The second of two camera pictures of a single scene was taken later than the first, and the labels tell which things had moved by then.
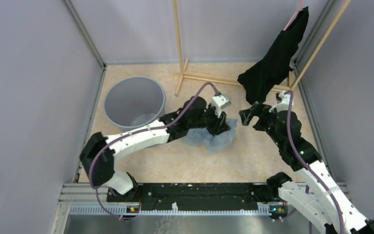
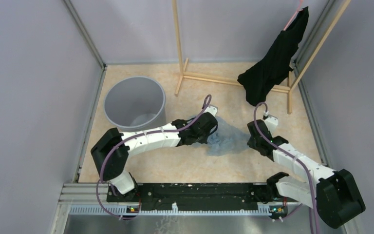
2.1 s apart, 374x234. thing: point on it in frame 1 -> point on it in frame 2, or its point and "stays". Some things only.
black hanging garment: [277, 60] stays
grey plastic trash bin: [133, 102] stays
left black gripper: [220, 124] -> [204, 140]
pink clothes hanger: [299, 9] stays
